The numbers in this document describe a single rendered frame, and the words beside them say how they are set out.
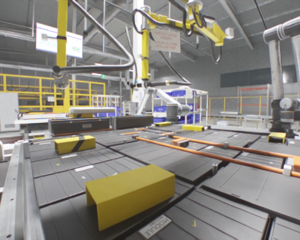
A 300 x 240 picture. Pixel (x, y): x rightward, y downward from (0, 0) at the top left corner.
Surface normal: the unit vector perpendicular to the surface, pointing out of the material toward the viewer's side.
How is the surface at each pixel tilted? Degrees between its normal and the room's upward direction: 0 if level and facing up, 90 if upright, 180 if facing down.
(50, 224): 0
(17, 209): 0
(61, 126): 90
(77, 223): 0
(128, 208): 90
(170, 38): 90
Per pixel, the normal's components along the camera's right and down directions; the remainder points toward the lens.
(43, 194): 0.00, -1.00
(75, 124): 0.68, 0.06
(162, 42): 0.29, 0.07
